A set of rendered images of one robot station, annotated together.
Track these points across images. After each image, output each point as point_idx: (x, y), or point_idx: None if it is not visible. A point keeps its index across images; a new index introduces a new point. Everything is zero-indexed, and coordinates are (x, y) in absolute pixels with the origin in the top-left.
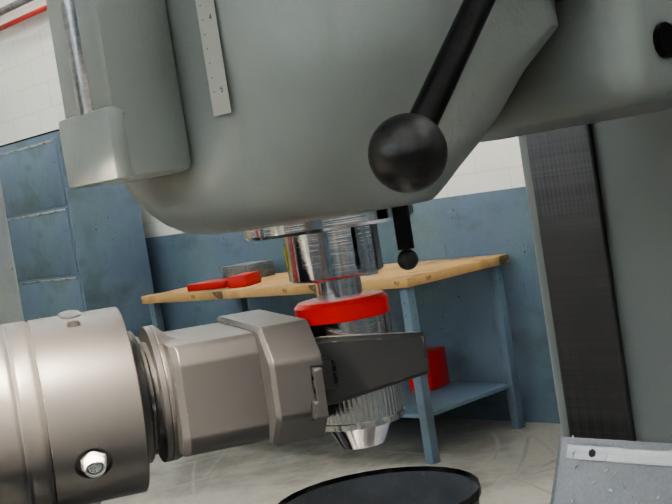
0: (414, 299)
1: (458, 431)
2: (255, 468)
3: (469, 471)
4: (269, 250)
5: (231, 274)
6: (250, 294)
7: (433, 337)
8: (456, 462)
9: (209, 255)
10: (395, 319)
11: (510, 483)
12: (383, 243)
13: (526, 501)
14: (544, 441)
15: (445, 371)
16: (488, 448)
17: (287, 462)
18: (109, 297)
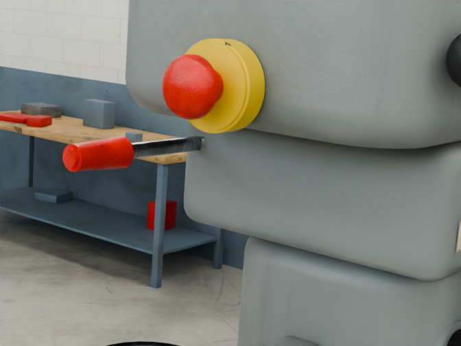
0: (167, 172)
1: (174, 262)
2: (25, 264)
3: (181, 300)
4: (58, 96)
5: (27, 110)
6: (44, 136)
7: (169, 190)
8: (172, 290)
9: (10, 87)
10: (144, 171)
11: (209, 316)
12: (147, 115)
13: (219, 334)
14: (234, 284)
15: (173, 218)
16: (195, 282)
17: (49, 263)
18: None
